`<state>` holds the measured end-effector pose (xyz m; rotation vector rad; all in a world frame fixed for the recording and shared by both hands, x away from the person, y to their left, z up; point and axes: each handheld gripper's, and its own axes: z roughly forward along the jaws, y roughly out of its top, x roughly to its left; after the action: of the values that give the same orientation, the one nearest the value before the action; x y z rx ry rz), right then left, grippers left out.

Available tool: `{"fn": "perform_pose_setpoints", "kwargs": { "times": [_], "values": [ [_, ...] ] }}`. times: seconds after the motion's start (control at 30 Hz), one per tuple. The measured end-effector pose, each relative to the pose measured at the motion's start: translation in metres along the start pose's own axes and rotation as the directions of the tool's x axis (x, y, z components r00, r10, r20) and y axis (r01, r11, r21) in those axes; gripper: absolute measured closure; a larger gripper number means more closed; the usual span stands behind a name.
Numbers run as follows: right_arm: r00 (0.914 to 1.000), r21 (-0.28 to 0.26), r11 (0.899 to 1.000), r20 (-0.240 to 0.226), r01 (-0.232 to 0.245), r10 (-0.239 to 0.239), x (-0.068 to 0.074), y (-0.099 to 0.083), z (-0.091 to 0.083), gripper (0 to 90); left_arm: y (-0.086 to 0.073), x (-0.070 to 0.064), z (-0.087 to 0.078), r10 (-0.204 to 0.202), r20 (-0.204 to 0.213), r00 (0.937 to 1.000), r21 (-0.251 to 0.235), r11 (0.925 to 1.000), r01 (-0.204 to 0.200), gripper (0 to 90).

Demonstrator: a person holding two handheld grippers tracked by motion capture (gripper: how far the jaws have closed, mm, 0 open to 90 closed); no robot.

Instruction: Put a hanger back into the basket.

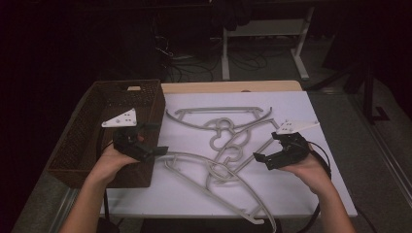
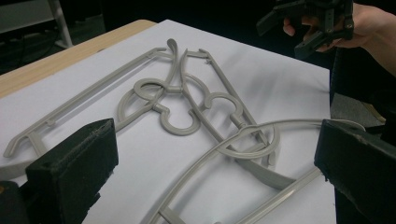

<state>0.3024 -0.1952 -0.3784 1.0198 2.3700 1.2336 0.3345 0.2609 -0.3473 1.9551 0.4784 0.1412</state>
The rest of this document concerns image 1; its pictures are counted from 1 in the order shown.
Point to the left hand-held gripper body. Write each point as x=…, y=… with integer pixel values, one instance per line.
x=129, y=142

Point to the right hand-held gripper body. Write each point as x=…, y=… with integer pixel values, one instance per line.
x=291, y=149

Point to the grey plastic clothes hanger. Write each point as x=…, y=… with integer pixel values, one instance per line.
x=188, y=156
x=220, y=109
x=265, y=145

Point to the brown woven basket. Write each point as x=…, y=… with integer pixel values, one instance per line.
x=81, y=129

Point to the person's left hand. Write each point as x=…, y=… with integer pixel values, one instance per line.
x=110, y=161

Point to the person's right hand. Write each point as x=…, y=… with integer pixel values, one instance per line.
x=307, y=171

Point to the white table mat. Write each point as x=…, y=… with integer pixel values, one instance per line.
x=194, y=204

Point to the black tripod stand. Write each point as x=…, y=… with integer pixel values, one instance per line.
x=367, y=90

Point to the dark cloth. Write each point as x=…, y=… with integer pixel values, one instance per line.
x=231, y=14

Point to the metal floor rail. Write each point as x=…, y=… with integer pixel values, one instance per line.
x=382, y=149

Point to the white desk frame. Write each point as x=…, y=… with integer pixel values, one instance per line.
x=265, y=27

